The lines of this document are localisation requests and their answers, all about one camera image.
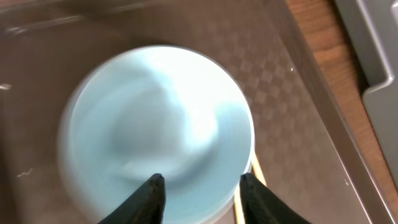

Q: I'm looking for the light blue small bowl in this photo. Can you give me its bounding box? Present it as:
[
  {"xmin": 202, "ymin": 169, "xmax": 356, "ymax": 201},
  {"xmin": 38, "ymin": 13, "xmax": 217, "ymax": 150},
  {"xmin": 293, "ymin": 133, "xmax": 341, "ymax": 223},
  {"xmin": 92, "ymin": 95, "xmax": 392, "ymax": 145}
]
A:
[{"xmin": 57, "ymin": 45, "xmax": 255, "ymax": 223}]

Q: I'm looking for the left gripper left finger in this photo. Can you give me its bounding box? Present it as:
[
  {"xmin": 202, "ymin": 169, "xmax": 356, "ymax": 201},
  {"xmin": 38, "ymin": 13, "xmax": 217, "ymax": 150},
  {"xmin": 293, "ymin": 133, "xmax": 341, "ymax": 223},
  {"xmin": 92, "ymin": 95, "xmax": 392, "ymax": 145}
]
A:
[{"xmin": 98, "ymin": 174, "xmax": 165, "ymax": 224}]

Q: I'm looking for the clear plastic bin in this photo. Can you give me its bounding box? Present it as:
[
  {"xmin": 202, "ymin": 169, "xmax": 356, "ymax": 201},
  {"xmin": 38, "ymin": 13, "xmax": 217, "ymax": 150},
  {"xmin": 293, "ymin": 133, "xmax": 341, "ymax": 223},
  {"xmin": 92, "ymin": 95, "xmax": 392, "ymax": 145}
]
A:
[{"xmin": 1, "ymin": 0, "xmax": 162, "ymax": 35}]

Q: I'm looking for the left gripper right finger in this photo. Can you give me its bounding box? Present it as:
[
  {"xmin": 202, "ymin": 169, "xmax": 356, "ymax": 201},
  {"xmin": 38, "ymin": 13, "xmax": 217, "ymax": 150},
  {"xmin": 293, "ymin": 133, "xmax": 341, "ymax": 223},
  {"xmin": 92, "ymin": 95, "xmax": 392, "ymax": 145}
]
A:
[{"xmin": 239, "ymin": 173, "xmax": 310, "ymax": 224}]

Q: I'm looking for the grey dishwasher rack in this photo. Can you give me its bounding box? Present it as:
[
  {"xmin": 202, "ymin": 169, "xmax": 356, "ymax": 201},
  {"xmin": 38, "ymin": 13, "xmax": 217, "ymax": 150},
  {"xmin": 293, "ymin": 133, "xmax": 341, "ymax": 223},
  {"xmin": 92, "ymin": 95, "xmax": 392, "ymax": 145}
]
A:
[{"xmin": 335, "ymin": 0, "xmax": 397, "ymax": 184}]

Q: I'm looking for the dark brown serving tray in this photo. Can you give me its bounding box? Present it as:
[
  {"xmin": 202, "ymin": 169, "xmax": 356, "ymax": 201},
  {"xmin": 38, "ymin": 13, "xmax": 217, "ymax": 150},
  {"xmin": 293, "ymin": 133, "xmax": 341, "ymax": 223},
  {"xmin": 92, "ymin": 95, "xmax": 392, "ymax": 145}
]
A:
[{"xmin": 1, "ymin": 1, "xmax": 395, "ymax": 223}]

